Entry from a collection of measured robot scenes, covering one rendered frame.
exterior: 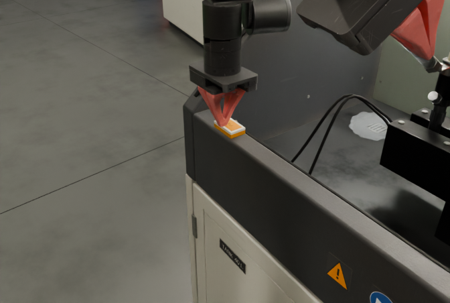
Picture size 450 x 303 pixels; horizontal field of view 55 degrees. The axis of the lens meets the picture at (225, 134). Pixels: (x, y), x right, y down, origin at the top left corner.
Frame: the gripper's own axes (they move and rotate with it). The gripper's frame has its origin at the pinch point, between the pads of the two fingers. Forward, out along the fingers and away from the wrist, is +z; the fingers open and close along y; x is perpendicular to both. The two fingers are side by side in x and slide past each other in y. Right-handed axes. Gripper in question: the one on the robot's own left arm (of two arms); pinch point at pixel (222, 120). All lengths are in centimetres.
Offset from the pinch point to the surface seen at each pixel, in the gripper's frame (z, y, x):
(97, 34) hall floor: 94, 359, -101
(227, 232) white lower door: 22.9, -2.0, 0.6
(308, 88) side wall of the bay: 5.1, 8.8, -29.2
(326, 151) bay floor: 14.0, -2.3, -24.5
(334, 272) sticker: 10.7, -27.0, 0.9
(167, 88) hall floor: 95, 208, -96
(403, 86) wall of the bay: 8, 1, -53
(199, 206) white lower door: 22.9, 7.7, 0.7
